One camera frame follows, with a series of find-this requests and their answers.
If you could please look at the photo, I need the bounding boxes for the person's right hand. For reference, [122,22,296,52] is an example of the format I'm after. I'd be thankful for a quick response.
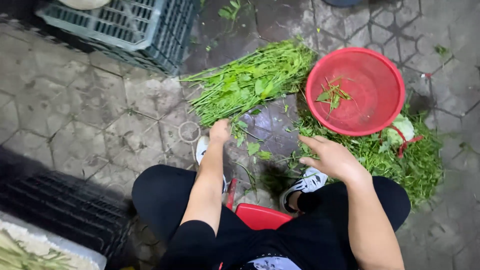
[298,134,370,182]

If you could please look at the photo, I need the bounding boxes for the person's left hand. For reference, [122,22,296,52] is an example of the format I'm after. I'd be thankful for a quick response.
[209,119,232,145]

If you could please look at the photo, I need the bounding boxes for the bundle of green leafy stems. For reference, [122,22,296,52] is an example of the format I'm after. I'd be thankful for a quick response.
[179,38,318,127]

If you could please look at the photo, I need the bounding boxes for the person's white left sneaker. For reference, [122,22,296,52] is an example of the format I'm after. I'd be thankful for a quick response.
[195,135,228,193]

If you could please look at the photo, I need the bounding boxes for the person's white sneaker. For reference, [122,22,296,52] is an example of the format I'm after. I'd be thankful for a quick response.
[280,167,329,214]
[195,135,228,193]

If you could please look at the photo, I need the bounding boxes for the loose green leaves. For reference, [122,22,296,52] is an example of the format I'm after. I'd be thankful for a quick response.
[230,120,274,162]

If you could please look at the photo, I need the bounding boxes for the person's white right sneaker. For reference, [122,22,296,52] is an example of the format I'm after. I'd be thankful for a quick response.
[280,167,329,214]

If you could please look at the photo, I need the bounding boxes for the heap of green vegetable trimmings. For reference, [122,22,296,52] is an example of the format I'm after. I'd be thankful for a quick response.
[290,104,444,208]

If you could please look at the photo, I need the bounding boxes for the green stems in basin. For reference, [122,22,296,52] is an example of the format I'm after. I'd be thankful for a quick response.
[316,76,355,118]

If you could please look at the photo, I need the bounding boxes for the red plastic basin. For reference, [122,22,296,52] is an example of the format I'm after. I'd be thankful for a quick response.
[305,47,406,137]

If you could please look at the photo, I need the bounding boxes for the white plastic bag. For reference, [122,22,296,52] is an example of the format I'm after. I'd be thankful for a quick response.
[386,114,415,145]

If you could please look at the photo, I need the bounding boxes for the red plastic stool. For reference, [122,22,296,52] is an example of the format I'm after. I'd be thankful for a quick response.
[225,178,293,231]

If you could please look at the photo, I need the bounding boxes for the person's black trousers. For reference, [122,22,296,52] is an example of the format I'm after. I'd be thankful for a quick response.
[131,164,412,270]

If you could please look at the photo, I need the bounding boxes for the person's black shirt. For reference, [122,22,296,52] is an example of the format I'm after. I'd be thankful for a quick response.
[157,220,361,270]

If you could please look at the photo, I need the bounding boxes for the grey-blue plastic crate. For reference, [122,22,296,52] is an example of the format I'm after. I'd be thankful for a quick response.
[35,0,200,76]

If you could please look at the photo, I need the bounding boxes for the black plastic crate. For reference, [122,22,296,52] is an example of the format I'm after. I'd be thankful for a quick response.
[0,169,132,259]

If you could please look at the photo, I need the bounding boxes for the white sack with green stems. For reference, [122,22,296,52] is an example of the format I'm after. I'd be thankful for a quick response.
[0,211,107,270]

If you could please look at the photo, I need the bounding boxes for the red plastic string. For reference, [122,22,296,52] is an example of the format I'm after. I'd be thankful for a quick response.
[379,125,424,158]

